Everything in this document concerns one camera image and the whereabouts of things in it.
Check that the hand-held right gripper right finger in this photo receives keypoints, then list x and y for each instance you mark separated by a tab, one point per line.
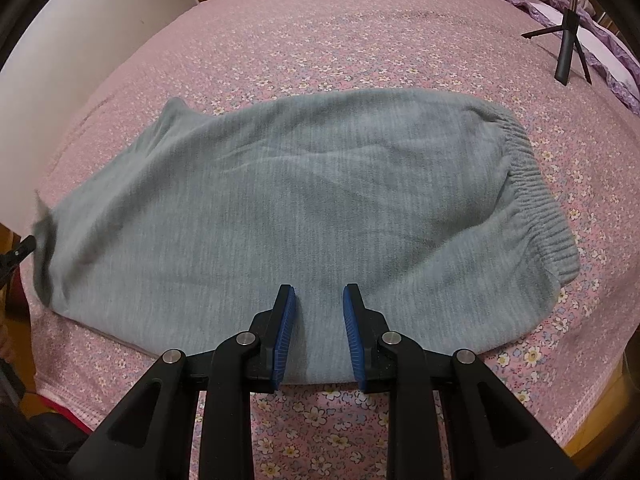
352	340

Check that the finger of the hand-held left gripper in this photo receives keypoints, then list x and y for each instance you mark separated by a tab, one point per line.
22	249

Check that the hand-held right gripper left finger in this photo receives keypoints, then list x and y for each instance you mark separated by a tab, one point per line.
282	340

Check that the grey-blue pants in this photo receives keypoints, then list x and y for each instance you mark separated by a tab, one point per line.
325	185

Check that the dark cloth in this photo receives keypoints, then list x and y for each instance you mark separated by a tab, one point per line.
30	435

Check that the pink floral bed sheet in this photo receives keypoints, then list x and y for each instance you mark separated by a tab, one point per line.
350	40

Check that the black tripod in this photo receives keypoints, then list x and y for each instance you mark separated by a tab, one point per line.
567	35

